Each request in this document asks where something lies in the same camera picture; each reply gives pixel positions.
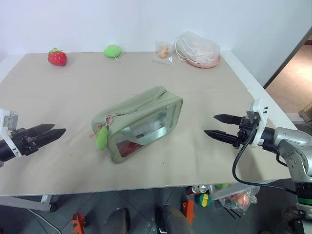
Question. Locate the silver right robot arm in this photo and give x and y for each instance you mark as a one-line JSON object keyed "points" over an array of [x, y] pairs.
{"points": [[292, 142]]}

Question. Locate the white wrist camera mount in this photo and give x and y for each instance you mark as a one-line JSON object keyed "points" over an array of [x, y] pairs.
{"points": [[261, 117], [7, 122]]}

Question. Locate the red plush strawberry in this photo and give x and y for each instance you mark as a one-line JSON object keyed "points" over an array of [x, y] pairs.
{"points": [[57, 58]]}

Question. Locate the wooden box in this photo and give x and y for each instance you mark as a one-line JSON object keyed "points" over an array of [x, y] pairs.
{"points": [[306, 111]]}

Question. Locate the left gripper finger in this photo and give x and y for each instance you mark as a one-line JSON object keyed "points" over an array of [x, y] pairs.
{"points": [[41, 129], [52, 136]]}

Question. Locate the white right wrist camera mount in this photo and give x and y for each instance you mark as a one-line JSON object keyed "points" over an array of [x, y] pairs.
{"points": [[261, 117]]}

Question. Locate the metal drink cans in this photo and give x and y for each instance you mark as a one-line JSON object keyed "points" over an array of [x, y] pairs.
{"points": [[200, 189]]}

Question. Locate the white table frame leg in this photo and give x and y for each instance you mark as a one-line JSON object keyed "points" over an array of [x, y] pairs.
{"points": [[22, 202]]}

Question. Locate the green yellow toy ball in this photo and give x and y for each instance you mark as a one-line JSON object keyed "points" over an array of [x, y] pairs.
{"points": [[202, 200]]}

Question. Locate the orange black tool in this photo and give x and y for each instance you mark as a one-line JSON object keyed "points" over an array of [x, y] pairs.
{"points": [[189, 209], [78, 221]]}

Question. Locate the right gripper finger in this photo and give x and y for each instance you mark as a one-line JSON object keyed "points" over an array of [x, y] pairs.
{"points": [[221, 136], [228, 119]]}

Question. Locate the clear snack bag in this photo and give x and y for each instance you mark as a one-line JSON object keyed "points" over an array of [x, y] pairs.
{"points": [[163, 52]]}

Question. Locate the green plush fruit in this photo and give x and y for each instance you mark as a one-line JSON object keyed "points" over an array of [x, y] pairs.
{"points": [[112, 50]]}

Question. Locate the clear bag of toy fruit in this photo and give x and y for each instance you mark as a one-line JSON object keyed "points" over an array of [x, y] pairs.
{"points": [[237, 200]]}

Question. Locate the green plush charm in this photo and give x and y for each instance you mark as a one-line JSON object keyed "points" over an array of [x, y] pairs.
{"points": [[102, 139]]}

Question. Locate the pink plate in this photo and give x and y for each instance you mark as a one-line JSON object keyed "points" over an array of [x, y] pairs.
{"points": [[214, 63]]}

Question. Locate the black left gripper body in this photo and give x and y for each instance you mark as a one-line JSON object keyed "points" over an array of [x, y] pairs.
{"points": [[23, 142]]}

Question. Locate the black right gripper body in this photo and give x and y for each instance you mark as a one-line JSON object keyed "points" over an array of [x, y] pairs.
{"points": [[245, 132]]}

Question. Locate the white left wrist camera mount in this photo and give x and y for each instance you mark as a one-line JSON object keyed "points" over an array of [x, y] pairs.
{"points": [[7, 122]]}

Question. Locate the dark rounded shape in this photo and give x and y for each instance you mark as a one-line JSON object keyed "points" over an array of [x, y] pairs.
{"points": [[118, 221], [174, 220]]}

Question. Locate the green transparent pouch bag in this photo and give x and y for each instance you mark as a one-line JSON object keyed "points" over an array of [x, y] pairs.
{"points": [[151, 102]]}

